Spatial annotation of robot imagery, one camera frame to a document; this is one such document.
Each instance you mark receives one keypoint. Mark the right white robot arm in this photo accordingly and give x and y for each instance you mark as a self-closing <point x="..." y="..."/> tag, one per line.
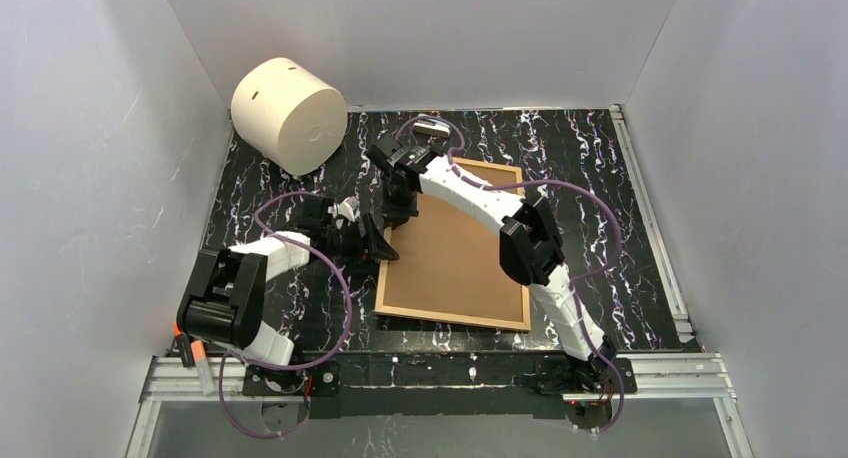
<point x="530" y="245"/>

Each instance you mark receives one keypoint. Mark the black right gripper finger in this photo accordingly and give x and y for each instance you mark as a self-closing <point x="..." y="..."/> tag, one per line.
<point x="407" y="208"/>
<point x="389" y="210"/>

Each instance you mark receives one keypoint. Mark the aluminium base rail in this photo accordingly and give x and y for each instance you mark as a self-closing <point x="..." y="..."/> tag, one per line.
<point x="450" y="404"/>

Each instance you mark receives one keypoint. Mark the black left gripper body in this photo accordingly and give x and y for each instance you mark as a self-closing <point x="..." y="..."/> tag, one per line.
<point x="365" y="237"/>

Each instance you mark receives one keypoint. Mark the light wooden picture frame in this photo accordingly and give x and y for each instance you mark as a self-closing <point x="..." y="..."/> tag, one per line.
<point x="449" y="271"/>

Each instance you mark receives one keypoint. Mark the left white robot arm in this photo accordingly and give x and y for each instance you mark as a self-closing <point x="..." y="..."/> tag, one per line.
<point x="224" y="299"/>

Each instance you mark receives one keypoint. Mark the large white cylinder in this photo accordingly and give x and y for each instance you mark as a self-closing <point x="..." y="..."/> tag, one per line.
<point x="289" y="115"/>

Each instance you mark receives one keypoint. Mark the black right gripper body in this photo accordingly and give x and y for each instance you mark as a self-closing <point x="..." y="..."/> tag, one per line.
<point x="399" y="203"/>

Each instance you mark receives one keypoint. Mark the teal white stapler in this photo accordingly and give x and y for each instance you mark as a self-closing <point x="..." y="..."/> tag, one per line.
<point x="428" y="125"/>

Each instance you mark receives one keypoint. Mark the peach cap glue stick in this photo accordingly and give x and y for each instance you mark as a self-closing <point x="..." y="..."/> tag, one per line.
<point x="202" y="366"/>

